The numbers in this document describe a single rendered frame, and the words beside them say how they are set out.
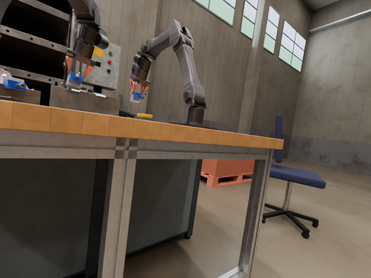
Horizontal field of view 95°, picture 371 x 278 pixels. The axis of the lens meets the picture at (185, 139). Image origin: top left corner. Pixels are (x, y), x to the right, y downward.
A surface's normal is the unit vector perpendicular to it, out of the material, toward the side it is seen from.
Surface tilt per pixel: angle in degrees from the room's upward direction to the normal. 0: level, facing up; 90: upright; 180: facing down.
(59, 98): 90
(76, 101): 90
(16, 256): 90
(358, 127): 90
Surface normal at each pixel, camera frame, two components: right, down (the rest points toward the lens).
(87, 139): 0.56, 0.13
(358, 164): -0.82, -0.07
